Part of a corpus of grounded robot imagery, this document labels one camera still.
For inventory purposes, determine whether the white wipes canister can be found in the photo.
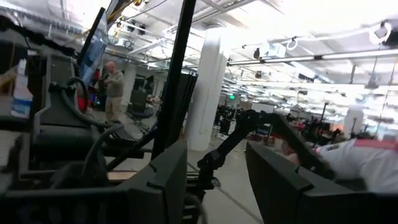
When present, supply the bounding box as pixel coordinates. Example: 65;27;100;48
10;58;34;119

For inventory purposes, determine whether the black aluminium table frame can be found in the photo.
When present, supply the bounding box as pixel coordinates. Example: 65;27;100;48
151;0;198;159

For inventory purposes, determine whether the blue screen monitor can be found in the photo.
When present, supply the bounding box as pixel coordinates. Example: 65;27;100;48
76;6;109;86

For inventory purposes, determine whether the person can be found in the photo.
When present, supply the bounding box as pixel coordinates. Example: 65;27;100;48
103;60;126;123
281;136;398;194

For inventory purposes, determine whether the white building column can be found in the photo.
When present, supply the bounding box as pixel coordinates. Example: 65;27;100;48
184;27;231;152

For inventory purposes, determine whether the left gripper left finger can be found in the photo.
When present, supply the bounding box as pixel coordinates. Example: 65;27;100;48
0;139;189;224

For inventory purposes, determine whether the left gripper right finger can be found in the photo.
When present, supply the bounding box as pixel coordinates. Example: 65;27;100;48
245;141;398;224

